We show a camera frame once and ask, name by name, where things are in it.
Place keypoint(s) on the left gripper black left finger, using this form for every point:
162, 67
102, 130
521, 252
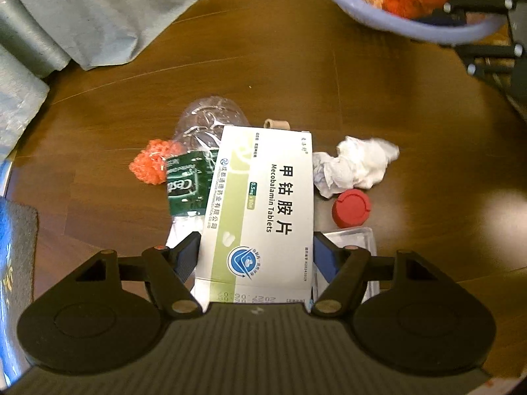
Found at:
167, 270

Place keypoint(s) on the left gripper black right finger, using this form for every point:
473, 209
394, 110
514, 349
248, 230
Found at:
343, 268

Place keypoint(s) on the clear plastic box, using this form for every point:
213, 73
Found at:
332, 250

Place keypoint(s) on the white medicine tablet box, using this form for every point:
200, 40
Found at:
257, 241

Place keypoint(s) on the orange foam fruit net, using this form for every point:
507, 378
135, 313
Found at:
149, 166

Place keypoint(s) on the clear crushed plastic bottle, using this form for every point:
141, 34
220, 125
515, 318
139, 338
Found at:
189, 165

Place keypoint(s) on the red plastic cap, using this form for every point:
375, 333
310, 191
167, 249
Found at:
352, 208

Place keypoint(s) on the crumpled white tissue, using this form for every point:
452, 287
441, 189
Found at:
359, 164

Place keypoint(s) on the blue grey floor mat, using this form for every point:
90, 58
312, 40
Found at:
19, 231

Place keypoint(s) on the beige toe separator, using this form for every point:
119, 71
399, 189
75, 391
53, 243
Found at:
276, 124

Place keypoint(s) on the light blue curtain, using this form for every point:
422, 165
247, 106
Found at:
22, 94

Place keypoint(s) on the grey-green bed skirt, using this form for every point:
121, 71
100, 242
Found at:
96, 33

